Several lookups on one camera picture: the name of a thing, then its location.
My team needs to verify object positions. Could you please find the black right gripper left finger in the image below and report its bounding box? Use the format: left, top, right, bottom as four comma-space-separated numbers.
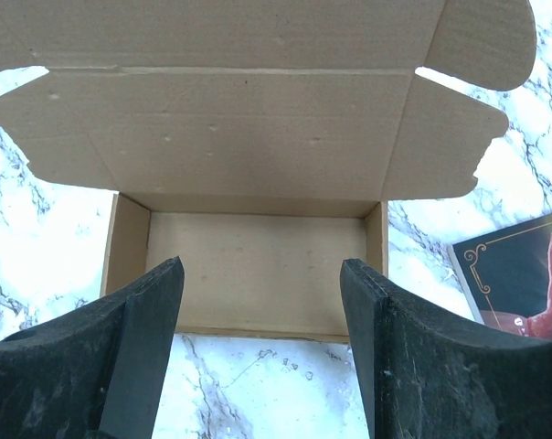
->
0, 257, 185, 438

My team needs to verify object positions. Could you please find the dark book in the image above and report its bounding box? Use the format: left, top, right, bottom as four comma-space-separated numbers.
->
448, 213, 552, 340

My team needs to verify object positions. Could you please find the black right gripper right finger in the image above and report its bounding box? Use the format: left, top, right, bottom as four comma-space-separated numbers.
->
340, 259, 552, 438

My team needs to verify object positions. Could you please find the brown cardboard box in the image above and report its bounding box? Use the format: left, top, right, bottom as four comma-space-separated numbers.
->
0, 0, 536, 342

